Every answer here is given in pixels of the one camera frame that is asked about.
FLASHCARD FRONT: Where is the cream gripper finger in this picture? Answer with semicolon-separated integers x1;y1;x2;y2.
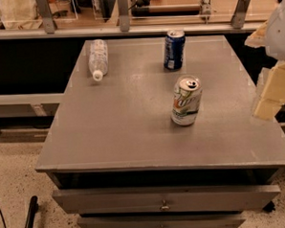
244;21;268;49
252;60;285;120

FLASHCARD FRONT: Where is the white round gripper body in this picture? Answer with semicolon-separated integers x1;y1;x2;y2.
265;0;285;60

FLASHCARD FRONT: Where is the white green 7up can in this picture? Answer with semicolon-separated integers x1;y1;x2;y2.
171;75;203;126

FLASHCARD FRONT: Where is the blue pepsi can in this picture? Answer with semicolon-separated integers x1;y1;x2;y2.
164;30;186;70

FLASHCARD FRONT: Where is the clear plastic water bottle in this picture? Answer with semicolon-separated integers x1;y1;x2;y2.
88;39;108;81

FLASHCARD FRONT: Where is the grey cabinet with drawers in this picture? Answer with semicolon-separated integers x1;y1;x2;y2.
36;35;285;219

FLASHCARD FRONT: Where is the upper grey drawer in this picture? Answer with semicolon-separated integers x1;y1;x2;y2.
52;185;279;215

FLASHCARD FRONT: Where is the grey drawer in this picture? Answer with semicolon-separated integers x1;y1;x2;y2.
77;215;245;228
52;185;279;215

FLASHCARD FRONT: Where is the lower grey drawer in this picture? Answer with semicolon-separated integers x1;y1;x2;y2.
77;215;245;228

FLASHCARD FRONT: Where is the black pole on floor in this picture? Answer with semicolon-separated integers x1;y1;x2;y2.
25;195;38;228

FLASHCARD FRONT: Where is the right metal bracket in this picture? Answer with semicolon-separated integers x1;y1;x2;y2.
230;0;251;30

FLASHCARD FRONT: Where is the metal bracket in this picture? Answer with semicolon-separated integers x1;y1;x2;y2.
118;0;130;33
230;0;251;30
36;0;56;34

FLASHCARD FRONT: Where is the middle metal bracket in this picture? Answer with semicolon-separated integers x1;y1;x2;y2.
118;0;130;33

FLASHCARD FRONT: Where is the left metal bracket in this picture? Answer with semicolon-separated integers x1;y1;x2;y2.
36;0;56;34

